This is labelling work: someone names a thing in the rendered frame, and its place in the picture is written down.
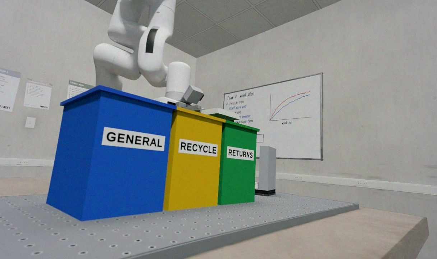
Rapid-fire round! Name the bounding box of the green returns bin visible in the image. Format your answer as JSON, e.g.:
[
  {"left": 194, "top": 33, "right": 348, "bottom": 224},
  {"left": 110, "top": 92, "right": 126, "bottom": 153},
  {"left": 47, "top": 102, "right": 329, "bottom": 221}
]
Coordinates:
[{"left": 217, "top": 120, "right": 260, "bottom": 205}]

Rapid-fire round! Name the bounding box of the blue waste bin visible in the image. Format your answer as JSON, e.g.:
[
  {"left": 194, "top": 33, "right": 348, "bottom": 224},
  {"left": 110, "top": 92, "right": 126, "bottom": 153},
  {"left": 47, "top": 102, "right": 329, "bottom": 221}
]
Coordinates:
[{"left": 46, "top": 85, "right": 177, "bottom": 221}]

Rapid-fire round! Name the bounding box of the yellow recycle bin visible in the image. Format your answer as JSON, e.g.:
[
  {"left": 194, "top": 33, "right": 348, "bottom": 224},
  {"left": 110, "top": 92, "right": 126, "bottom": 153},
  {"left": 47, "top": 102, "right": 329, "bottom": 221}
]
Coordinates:
[{"left": 163, "top": 106, "right": 226, "bottom": 211}]

